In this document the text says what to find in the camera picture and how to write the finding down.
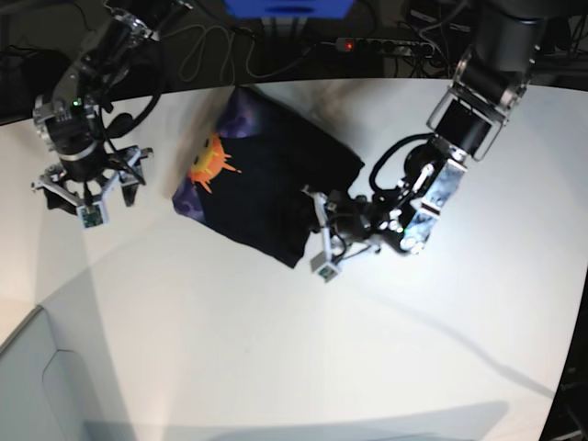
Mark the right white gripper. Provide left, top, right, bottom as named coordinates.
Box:
left=31, top=144, right=153, bottom=211

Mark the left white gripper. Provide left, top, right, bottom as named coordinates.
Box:
left=301, top=186, right=381, bottom=265

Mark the black T-shirt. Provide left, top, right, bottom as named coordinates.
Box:
left=172, top=87, right=364, bottom=268

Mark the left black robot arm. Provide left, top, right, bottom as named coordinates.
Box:
left=306, top=1, right=554, bottom=277

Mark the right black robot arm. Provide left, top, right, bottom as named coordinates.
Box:
left=32, top=1, right=195, bottom=228

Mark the black power strip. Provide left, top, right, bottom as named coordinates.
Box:
left=334, top=38, right=435, bottom=59

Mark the blue plastic box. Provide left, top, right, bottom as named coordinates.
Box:
left=223, top=0, right=355, bottom=19

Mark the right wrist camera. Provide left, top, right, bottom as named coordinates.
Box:
left=76, top=202, right=109, bottom=229

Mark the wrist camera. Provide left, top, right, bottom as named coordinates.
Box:
left=76, top=202, right=109, bottom=229
left=311, top=254, right=341, bottom=283

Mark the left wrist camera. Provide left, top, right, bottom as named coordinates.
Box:
left=311, top=254, right=341, bottom=283

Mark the grey looped cable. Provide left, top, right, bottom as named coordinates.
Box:
left=178, top=22, right=307, bottom=84

